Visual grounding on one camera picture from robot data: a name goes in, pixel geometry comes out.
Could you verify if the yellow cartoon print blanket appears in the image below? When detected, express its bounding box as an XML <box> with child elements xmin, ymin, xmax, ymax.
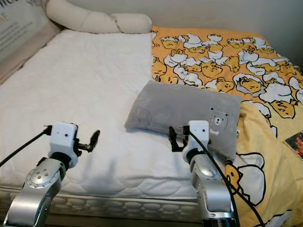
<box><xmin>151</xmin><ymin>26</ymin><xmax>303</xmax><ymax>227</ymax></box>

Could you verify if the long beige bolster pillow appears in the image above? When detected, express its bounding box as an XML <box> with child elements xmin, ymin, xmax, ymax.
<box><xmin>46</xmin><ymin>0</ymin><xmax>153</xmax><ymax>35</ymax></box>

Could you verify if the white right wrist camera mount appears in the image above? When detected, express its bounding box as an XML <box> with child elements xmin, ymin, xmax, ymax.
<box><xmin>185</xmin><ymin>121</ymin><xmax>210</xmax><ymax>159</ymax></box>

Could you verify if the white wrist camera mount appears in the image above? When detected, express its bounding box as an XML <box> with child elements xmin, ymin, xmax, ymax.
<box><xmin>185</xmin><ymin>121</ymin><xmax>210</xmax><ymax>159</ymax></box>
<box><xmin>50</xmin><ymin>122</ymin><xmax>80</xmax><ymax>168</ymax></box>

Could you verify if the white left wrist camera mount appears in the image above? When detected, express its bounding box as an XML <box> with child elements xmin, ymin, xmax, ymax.
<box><xmin>50</xmin><ymin>122</ymin><xmax>80</xmax><ymax>168</ymax></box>

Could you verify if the grey bear pillow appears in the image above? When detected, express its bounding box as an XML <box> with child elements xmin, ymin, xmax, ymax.
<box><xmin>125</xmin><ymin>80</ymin><xmax>243</xmax><ymax>161</ymax></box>

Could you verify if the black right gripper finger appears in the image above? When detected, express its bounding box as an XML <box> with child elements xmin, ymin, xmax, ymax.
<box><xmin>169</xmin><ymin>126</ymin><xmax>180</xmax><ymax>153</ymax></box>

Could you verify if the dark red-covered book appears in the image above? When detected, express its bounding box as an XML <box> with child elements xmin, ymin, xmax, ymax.
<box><xmin>284</xmin><ymin>132</ymin><xmax>303</xmax><ymax>157</ymax></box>

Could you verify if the beige printed headboard cushion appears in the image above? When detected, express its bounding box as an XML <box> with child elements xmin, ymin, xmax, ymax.
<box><xmin>0</xmin><ymin>0</ymin><xmax>58</xmax><ymax>81</ymax></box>

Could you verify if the white quilted mattress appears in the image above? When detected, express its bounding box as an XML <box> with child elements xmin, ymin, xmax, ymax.
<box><xmin>0</xmin><ymin>29</ymin><xmax>247</xmax><ymax>223</ymax></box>

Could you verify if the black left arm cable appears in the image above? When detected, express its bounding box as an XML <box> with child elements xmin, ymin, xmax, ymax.
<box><xmin>0</xmin><ymin>125</ymin><xmax>53</xmax><ymax>167</ymax></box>

